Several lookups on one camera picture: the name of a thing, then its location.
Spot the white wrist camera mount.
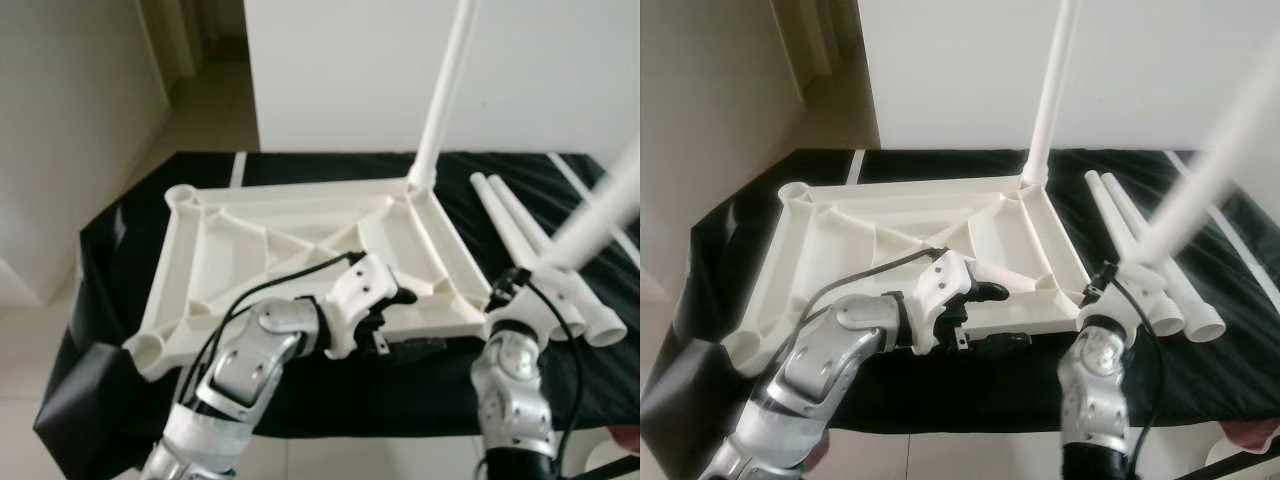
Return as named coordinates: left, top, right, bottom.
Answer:
left=490, top=265, right=571, bottom=341
left=322, top=253, right=399, bottom=359
left=905, top=250, right=976, bottom=356
left=1080, top=270, right=1166, bottom=336

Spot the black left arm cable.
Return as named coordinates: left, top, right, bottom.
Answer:
left=770, top=247, right=949, bottom=401
left=185, top=253, right=363, bottom=401

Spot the black metal table leg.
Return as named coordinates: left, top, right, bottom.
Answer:
left=1200, top=445, right=1280, bottom=479
left=580, top=455, right=641, bottom=480

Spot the black table cloth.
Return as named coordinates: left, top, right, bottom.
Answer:
left=32, top=150, right=641, bottom=479
left=640, top=148, right=1280, bottom=480

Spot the beige door frame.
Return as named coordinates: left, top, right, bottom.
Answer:
left=140, top=0, right=216, bottom=81
left=775, top=0, right=841, bottom=81

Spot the white plastic table leg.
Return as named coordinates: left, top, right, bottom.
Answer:
left=1083, top=172, right=1188, bottom=337
left=1135, top=85, right=1280, bottom=269
left=1020, top=0, right=1084, bottom=191
left=487, top=175, right=629, bottom=349
left=1102, top=173, right=1227, bottom=344
left=468, top=173, right=591, bottom=341
left=535, top=135, right=641, bottom=273
left=408, top=0, right=483, bottom=191

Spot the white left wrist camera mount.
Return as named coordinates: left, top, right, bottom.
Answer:
left=905, top=250, right=976, bottom=356
left=322, top=253, right=399, bottom=359

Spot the white plastic table top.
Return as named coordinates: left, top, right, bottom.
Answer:
left=722, top=175, right=1096, bottom=379
left=122, top=175, right=501, bottom=383

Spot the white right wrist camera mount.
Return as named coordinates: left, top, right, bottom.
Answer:
left=1080, top=270, right=1166, bottom=336
left=490, top=265, right=571, bottom=341

